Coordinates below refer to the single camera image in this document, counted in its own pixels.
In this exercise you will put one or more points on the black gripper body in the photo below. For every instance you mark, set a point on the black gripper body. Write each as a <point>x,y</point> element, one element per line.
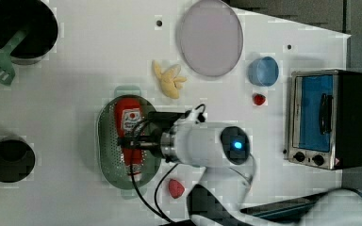
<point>146,134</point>

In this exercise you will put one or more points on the red plush ketchup bottle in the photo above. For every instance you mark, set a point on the red plush ketchup bottle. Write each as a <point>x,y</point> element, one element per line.
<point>127,113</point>

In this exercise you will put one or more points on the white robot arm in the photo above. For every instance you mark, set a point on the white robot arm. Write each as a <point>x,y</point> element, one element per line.
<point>223,150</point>

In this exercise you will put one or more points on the green oval strainer basket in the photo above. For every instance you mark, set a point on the green oval strainer basket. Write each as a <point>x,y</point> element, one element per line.
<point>110,152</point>

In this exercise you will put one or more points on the yellow plush peeled banana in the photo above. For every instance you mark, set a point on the yellow plush peeled banana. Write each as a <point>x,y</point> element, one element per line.
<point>170,81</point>

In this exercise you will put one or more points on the large red strawberry toy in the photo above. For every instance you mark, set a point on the large red strawberry toy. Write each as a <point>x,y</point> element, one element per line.
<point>176,189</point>

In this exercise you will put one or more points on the lilac round plate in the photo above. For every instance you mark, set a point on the lilac round plate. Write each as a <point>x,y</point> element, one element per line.
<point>211,38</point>

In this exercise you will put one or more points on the small red strawberry toy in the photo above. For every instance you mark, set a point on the small red strawberry toy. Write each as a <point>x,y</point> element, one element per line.
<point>259,99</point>

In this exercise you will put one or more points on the blue plastic cup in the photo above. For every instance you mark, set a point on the blue plastic cup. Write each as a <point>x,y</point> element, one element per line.
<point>263,72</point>

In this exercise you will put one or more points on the green slotted spatula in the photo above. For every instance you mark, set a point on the green slotted spatula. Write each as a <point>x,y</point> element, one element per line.
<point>7,72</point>

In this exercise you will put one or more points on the silver black toaster oven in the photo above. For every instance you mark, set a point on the silver black toaster oven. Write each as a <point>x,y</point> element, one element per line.
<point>325,119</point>

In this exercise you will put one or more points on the large black pot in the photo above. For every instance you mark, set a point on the large black pot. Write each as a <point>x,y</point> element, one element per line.
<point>36,20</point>

